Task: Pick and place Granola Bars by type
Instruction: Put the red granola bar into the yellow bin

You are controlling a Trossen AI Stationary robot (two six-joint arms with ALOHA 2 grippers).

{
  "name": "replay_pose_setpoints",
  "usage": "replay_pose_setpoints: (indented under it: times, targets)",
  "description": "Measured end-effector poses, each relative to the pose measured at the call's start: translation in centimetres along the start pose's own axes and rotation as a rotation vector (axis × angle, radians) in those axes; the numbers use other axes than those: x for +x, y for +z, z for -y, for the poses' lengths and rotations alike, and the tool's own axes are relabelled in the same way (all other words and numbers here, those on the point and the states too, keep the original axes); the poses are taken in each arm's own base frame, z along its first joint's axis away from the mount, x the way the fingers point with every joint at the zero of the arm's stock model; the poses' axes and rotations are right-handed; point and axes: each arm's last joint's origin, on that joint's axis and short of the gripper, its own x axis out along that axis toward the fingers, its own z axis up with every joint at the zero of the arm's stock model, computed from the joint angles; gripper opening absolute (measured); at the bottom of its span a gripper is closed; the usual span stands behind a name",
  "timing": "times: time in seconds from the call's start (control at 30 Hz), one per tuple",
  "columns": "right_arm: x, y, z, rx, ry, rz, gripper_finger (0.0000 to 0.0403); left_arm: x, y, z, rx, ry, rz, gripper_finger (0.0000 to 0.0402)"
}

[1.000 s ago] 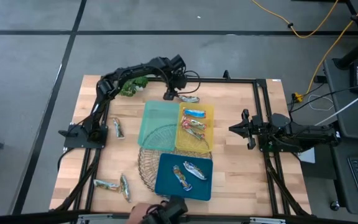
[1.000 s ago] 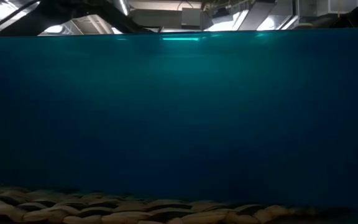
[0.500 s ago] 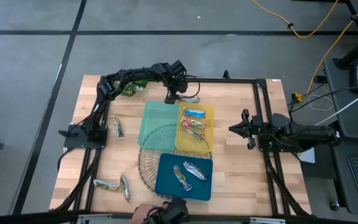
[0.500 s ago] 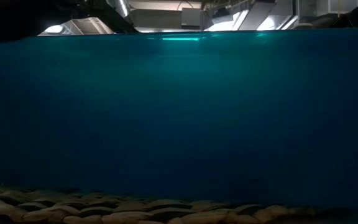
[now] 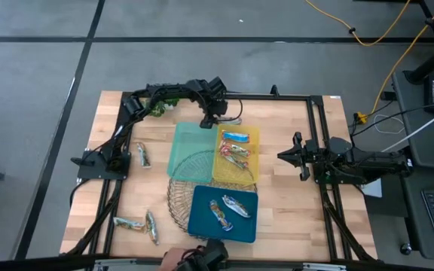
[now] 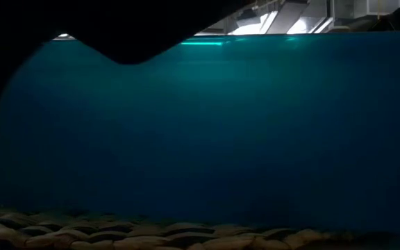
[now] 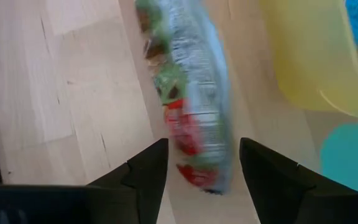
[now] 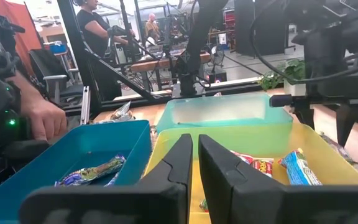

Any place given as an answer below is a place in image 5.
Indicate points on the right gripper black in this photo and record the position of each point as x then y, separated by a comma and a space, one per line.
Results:
307, 154

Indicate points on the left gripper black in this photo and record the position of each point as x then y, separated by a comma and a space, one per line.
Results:
216, 106

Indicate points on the bright blue granola bar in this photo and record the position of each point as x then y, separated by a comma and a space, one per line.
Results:
236, 136

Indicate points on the white and blue granola bar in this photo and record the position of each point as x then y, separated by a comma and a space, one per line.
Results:
236, 206

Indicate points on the blue and green granola bar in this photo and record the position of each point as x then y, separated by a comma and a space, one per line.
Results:
220, 215

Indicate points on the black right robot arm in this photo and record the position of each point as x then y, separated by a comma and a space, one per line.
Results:
375, 162

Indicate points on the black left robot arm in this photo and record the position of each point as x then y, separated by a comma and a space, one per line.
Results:
172, 90

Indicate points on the translucent green plastic tray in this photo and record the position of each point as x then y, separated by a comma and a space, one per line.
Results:
190, 141

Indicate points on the small green potted plant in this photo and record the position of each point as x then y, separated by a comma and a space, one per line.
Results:
160, 109

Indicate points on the translucent yellow plastic tray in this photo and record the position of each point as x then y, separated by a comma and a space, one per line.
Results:
239, 175

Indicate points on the dark blue plastic tray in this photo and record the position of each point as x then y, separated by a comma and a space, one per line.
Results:
205, 222

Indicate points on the black hand-held device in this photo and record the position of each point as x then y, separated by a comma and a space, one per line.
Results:
213, 252

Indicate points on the dark grey side desk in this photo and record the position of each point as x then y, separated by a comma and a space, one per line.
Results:
416, 226
428, 147

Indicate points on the person's hand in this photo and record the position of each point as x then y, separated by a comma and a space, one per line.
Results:
172, 259

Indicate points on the black caster wheel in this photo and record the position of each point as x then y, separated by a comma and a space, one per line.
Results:
405, 248

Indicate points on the black stand leg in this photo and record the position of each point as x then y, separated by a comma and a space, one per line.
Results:
431, 62

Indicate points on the black beam with silver brackets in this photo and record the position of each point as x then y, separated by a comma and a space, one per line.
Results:
32, 264

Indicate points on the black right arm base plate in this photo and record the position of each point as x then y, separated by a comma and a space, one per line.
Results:
322, 177

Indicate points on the black aluminium table frame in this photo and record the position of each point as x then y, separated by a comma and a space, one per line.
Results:
277, 96

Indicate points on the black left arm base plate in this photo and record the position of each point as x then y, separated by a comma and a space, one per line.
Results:
92, 171

